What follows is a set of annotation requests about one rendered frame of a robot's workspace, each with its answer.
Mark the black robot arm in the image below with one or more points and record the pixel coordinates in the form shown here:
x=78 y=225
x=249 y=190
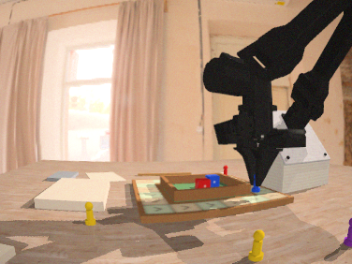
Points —
x=280 y=50

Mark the blue die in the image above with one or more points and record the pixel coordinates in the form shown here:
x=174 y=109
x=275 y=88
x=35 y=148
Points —
x=215 y=180

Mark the yellow pawn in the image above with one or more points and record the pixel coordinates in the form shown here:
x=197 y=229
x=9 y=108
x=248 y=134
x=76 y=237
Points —
x=90 y=221
x=256 y=254

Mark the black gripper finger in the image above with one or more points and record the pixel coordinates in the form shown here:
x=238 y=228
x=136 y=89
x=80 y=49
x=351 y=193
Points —
x=264 y=160
x=249 y=160

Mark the red die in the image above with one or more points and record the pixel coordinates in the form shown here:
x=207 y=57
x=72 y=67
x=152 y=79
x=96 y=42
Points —
x=202 y=183

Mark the purple pawn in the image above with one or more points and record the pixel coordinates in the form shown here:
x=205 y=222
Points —
x=348 y=239

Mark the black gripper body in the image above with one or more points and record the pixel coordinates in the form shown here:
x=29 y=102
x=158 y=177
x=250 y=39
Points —
x=273 y=138

